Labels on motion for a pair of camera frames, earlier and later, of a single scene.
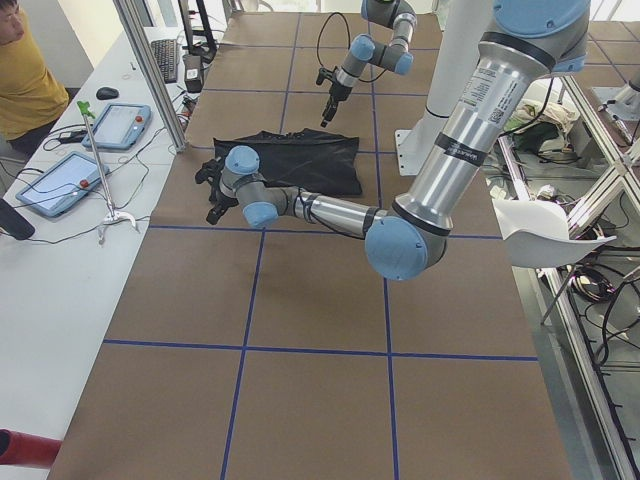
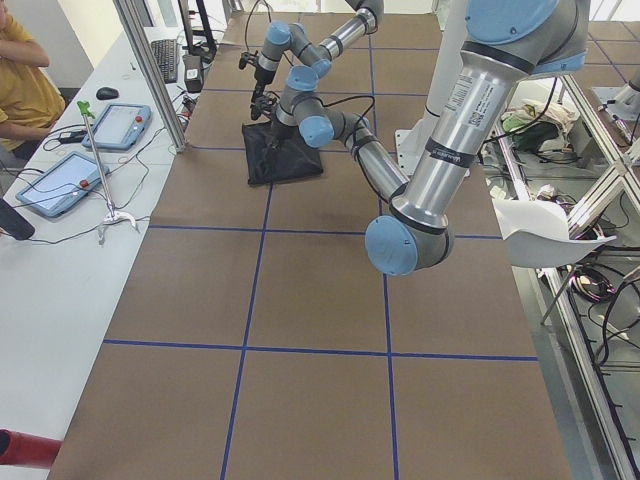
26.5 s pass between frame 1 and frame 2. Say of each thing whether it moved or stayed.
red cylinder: stayed
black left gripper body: moved
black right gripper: moved
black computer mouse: stayed
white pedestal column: stayed
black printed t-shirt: moved
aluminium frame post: stayed
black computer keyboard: stayed
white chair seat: stayed
